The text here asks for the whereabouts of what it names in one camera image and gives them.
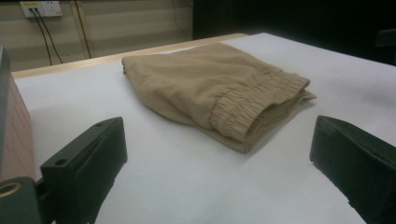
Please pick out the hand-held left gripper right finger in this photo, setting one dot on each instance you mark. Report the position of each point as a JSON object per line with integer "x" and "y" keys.
{"x": 358, "y": 161}

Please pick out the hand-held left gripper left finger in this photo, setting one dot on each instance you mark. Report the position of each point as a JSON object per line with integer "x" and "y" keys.
{"x": 84, "y": 168}

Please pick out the tan pants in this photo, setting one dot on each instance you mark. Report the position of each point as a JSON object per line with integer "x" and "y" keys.
{"x": 199, "y": 84}

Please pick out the white wall socket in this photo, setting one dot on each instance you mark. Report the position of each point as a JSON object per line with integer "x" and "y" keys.
{"x": 46, "y": 7}

